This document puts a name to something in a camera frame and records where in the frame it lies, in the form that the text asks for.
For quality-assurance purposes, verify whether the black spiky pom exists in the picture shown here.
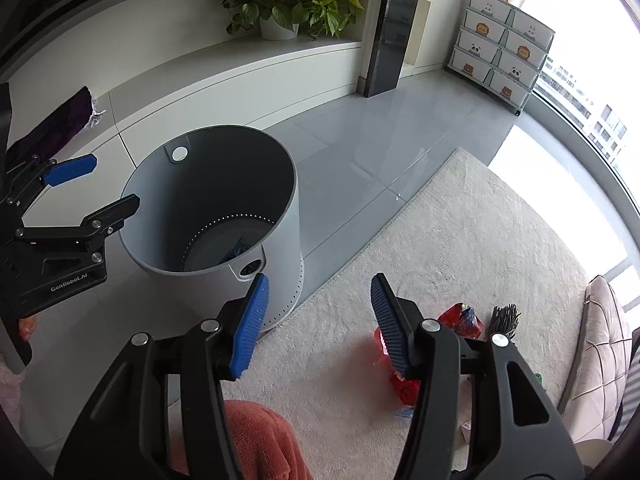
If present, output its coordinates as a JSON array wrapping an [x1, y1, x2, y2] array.
[[486, 304, 521, 339]]

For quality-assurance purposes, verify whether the grey round trash bin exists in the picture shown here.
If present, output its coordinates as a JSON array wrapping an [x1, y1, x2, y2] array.
[[120, 125, 305, 332]]

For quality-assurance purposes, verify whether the black tall panel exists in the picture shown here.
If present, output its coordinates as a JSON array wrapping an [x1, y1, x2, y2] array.
[[358, 0, 420, 98]]

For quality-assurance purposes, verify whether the white drawer cabinet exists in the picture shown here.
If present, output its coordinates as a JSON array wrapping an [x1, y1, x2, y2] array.
[[447, 0, 554, 116]]

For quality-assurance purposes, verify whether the white low cabinet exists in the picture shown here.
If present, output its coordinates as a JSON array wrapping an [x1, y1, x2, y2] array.
[[0, 0, 364, 212]]

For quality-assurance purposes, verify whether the pink quilted cushion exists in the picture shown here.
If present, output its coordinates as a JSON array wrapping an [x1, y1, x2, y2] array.
[[559, 275, 632, 443]]

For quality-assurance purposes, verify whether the small blue packet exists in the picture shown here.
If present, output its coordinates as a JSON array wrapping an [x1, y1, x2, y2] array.
[[395, 406, 414, 419]]

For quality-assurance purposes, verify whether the beige round side table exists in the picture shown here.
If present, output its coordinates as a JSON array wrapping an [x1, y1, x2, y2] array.
[[575, 439, 613, 474]]

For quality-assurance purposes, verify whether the small white carton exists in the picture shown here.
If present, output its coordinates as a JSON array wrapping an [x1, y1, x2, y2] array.
[[460, 420, 472, 444]]

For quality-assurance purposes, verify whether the blue milk drink carton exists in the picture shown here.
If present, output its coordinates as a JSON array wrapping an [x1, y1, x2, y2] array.
[[220, 237, 250, 263]]

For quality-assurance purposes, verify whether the beige carpet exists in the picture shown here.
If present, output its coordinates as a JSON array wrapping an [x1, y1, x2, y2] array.
[[222, 150, 587, 479]]

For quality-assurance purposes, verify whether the purple cloth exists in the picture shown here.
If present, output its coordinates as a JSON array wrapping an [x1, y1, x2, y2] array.
[[6, 86, 104, 167]]

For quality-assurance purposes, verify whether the person's thumb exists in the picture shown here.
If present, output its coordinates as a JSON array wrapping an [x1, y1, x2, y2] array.
[[18, 315, 37, 341]]

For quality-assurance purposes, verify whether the green potted plant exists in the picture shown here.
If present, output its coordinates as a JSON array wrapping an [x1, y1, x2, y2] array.
[[221, 0, 366, 39]]

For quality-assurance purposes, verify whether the red crumpled wrapper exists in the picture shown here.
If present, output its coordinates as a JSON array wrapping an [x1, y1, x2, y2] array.
[[373, 327, 420, 408]]

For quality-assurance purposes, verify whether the striped black white chair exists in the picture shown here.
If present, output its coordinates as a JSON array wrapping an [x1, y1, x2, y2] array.
[[610, 328, 640, 443]]

